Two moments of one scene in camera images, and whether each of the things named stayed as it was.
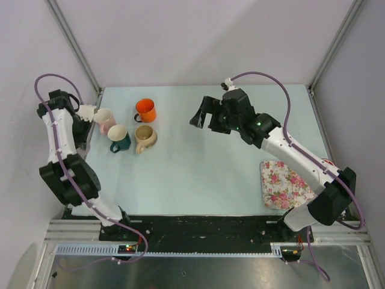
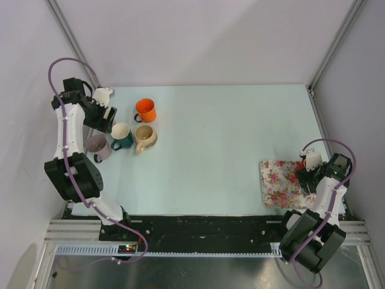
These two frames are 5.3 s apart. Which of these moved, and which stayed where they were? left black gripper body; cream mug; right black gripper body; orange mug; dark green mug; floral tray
Moved: right black gripper body; left black gripper body; dark green mug
Stayed: cream mug; floral tray; orange mug
